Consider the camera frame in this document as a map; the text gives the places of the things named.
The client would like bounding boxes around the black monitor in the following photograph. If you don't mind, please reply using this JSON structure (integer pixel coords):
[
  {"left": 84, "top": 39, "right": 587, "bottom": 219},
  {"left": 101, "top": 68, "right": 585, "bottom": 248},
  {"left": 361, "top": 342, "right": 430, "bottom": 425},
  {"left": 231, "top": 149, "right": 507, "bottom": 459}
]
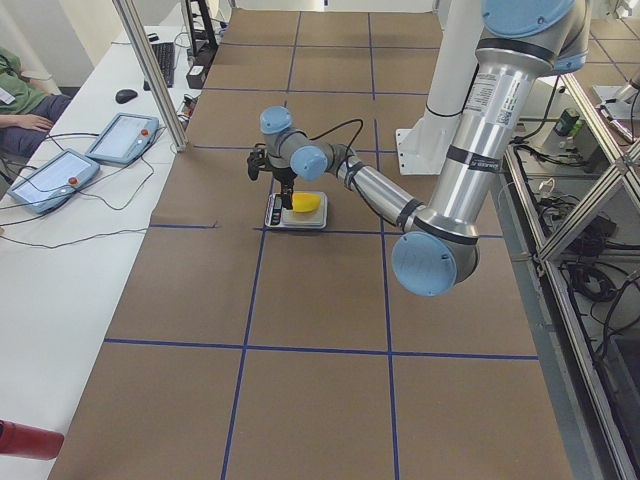
[{"left": 182, "top": 0, "right": 218, "bottom": 65}]

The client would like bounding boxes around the black computer box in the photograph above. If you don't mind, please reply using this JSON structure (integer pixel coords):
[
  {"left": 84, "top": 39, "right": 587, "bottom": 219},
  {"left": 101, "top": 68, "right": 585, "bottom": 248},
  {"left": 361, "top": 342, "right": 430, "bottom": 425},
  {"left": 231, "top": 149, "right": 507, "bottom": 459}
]
[{"left": 186, "top": 65, "right": 208, "bottom": 90}]

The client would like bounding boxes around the blue teach pendant far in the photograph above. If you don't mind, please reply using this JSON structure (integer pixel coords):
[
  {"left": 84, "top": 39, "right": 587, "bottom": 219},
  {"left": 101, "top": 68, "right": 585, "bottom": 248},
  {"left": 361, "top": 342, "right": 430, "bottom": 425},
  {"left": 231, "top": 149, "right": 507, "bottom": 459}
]
[{"left": 86, "top": 112, "right": 159, "bottom": 166}]

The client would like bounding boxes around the black computer mouse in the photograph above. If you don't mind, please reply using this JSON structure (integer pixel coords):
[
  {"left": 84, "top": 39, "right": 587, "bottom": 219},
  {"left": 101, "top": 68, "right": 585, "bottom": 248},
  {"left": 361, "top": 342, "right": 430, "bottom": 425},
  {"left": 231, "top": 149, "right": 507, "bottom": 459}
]
[{"left": 114, "top": 89, "right": 138, "bottom": 105}]

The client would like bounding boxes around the aluminium frame post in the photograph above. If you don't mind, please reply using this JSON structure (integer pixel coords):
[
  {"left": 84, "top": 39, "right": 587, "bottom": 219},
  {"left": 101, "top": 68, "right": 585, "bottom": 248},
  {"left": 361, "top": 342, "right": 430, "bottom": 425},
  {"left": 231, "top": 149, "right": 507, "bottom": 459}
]
[{"left": 112, "top": 0, "right": 188, "bottom": 152}]

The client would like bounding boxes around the red fire extinguisher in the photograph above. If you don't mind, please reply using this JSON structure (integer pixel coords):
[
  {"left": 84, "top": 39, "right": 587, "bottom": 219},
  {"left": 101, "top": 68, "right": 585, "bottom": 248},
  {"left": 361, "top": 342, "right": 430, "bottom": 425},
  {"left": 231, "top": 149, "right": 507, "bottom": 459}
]
[{"left": 0, "top": 420, "right": 65, "bottom": 460}]

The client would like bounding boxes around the blue teach pendant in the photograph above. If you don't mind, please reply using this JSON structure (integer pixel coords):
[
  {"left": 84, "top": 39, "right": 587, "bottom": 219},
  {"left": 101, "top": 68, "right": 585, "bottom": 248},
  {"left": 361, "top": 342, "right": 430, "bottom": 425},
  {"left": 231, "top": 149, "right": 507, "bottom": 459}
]
[
  {"left": 8, "top": 149, "right": 100, "bottom": 214},
  {"left": 86, "top": 112, "right": 159, "bottom": 166}
]

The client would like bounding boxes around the blue teach pendant near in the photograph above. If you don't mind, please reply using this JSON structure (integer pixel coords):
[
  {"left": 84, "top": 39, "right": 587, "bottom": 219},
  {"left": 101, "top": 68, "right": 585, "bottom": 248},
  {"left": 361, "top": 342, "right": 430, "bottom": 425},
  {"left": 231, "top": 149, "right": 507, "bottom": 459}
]
[{"left": 8, "top": 149, "right": 100, "bottom": 214}]

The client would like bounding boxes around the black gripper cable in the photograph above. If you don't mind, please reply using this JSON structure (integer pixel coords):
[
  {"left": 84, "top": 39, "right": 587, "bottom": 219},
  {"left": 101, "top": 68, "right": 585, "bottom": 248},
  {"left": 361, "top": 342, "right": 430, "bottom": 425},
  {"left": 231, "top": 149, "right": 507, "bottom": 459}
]
[{"left": 305, "top": 117, "right": 431, "bottom": 231}]

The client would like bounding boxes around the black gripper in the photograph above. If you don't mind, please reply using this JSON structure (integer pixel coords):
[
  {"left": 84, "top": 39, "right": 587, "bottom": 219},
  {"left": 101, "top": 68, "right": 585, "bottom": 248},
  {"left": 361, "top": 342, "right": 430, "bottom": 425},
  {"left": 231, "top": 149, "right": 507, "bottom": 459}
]
[{"left": 272, "top": 167, "right": 297, "bottom": 210}]

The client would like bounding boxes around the silver digital kitchen scale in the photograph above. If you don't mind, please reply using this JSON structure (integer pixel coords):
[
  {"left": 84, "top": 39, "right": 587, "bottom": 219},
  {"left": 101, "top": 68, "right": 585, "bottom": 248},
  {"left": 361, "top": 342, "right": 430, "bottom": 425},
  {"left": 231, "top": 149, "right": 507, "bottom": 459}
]
[{"left": 264, "top": 191, "right": 328, "bottom": 230}]

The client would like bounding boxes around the black keyboard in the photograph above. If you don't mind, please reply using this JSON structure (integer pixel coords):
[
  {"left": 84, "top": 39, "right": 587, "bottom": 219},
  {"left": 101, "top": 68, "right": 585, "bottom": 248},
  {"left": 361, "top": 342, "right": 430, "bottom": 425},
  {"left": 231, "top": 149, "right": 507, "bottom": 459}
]
[{"left": 151, "top": 42, "right": 175, "bottom": 88}]

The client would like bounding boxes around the seated person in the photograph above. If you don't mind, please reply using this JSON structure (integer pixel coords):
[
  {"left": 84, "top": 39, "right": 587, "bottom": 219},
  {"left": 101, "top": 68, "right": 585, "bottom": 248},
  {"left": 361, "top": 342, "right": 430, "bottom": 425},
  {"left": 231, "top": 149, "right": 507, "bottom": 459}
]
[{"left": 1, "top": 48, "right": 71, "bottom": 159}]

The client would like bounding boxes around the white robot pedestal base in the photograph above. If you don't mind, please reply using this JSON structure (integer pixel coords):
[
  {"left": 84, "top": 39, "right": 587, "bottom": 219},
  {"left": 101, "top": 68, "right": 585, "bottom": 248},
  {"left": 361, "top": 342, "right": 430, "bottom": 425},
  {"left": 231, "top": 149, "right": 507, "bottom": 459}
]
[{"left": 396, "top": 0, "right": 484, "bottom": 175}]

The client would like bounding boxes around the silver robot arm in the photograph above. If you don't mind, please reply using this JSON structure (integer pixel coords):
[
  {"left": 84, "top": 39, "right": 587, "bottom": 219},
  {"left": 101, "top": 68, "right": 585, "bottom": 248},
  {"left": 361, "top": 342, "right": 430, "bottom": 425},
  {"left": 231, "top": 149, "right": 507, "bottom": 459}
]
[{"left": 247, "top": 1, "right": 591, "bottom": 296}]

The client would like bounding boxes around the yellow mango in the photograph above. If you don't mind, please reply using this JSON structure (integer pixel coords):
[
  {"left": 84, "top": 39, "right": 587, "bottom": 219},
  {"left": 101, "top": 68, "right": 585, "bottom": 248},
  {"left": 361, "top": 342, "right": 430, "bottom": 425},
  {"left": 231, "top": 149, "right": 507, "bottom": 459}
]
[{"left": 292, "top": 192, "right": 322, "bottom": 213}]

